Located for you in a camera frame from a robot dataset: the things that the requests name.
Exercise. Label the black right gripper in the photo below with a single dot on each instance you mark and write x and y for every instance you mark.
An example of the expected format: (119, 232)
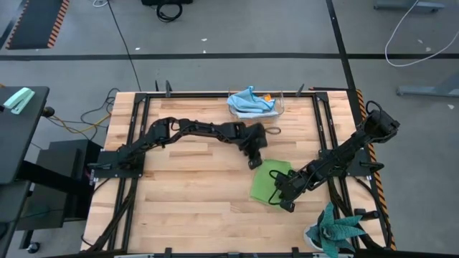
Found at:
(292, 184)

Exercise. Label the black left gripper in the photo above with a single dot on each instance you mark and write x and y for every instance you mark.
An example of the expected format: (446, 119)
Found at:
(252, 138)

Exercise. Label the green microfiber towel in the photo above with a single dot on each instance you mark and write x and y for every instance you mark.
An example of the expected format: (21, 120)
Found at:
(263, 182)

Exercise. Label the clear plastic bin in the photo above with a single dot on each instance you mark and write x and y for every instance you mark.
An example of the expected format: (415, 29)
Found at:
(280, 107)

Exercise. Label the blue microfiber towel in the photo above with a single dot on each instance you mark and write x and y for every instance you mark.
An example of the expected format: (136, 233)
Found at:
(247, 102)

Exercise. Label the orange microfiber towel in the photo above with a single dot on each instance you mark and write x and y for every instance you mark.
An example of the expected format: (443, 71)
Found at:
(267, 97)

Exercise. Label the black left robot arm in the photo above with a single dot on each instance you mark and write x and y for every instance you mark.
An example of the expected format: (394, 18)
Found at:
(186, 129)

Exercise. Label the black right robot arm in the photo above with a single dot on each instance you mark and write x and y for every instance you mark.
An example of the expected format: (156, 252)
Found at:
(351, 147)

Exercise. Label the teal artificial potted succulent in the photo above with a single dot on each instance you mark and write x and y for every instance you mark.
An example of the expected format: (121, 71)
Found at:
(331, 231)

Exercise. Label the orange black hazard strip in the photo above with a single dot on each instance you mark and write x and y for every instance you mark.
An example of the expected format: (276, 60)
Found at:
(381, 193)

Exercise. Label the black equipment case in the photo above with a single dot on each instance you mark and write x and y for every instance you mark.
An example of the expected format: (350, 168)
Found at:
(166, 1)

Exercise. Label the grey desk foot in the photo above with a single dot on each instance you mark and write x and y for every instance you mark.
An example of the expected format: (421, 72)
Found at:
(430, 89)
(409, 4)

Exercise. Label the black computer tower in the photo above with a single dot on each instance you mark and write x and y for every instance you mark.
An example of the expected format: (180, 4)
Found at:
(57, 168)

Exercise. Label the black caster wheel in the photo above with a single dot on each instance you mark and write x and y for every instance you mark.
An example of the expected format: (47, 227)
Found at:
(33, 247)

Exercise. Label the black side desk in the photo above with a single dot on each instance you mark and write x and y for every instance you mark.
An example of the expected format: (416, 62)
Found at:
(18, 143)

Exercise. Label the mint green stapler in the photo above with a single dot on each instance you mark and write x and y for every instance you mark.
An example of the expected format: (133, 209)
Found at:
(18, 100)

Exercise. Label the black orange-striped floor mat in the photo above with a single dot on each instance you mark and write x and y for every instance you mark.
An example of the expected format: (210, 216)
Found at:
(36, 21)

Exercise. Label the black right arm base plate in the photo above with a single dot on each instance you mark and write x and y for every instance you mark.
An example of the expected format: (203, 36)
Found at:
(360, 168)

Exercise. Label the black metal table frame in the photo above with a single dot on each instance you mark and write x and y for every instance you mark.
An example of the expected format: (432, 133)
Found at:
(129, 208)

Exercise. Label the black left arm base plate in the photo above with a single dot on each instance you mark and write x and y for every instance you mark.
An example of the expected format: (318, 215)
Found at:
(100, 173)

